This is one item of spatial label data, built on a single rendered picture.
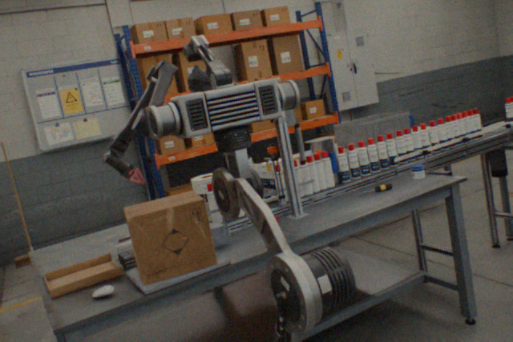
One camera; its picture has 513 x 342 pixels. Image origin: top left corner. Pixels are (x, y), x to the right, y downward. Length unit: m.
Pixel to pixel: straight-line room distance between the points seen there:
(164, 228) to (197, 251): 0.16
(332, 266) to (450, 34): 8.68
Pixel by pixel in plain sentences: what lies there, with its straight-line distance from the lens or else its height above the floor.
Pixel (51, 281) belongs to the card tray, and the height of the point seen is 0.83.
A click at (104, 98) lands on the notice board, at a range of 6.72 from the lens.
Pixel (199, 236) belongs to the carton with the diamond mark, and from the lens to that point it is 1.98.
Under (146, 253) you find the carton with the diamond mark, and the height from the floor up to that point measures 0.97.
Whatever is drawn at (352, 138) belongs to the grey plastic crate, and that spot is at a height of 0.89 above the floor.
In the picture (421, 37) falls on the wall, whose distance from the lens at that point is 9.50.
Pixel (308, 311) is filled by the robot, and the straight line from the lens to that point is 1.47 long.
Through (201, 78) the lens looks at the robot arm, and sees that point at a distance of 2.28.
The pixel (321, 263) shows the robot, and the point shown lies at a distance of 1.54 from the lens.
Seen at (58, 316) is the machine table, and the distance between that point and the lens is 2.03.
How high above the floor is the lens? 1.51
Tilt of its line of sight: 7 degrees down
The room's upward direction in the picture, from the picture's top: 11 degrees counter-clockwise
